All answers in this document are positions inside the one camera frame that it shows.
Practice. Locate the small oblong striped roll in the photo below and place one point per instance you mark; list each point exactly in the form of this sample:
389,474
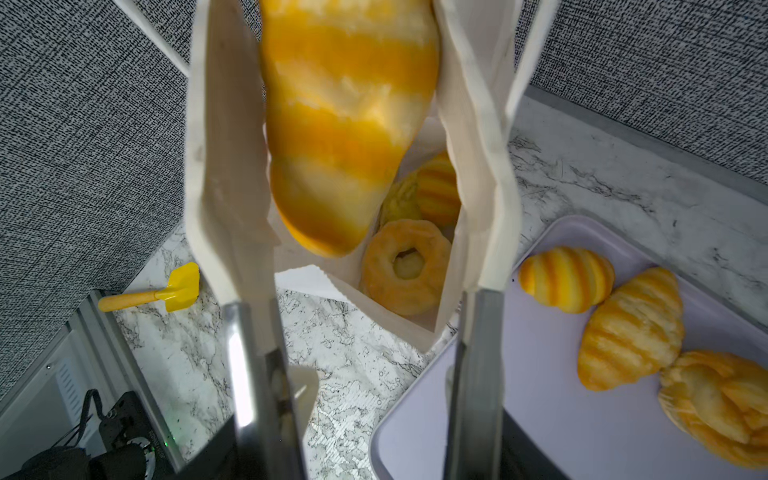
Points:
348,87

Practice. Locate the large croissant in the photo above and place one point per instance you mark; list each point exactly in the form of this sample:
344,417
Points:
400,202

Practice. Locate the small striped bun back left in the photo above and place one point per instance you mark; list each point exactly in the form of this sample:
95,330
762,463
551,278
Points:
568,278

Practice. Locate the small round striped bun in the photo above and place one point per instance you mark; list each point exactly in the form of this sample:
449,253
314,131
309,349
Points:
437,195

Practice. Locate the ring shaped bread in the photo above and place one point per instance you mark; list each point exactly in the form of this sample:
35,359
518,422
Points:
404,266

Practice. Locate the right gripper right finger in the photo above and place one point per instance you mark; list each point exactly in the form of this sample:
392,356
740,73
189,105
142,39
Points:
520,457

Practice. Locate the metal tongs with white tips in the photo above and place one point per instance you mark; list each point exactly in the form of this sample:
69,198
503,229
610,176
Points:
226,207

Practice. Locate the croissant back middle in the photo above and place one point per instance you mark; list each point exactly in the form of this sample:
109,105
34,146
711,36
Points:
635,333

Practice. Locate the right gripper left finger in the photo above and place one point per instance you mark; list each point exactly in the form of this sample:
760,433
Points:
217,460

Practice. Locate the white paper gift bag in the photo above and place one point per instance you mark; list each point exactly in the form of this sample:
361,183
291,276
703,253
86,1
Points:
490,28

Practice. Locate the twisted knot bread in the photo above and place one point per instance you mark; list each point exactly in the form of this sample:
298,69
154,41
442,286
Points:
720,400

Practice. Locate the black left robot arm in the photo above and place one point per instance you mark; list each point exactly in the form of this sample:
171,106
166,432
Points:
118,443

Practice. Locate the lavender plastic tray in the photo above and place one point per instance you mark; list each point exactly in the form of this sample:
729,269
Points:
621,433

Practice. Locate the yellow plastic scoop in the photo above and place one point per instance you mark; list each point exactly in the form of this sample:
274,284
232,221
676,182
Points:
181,292

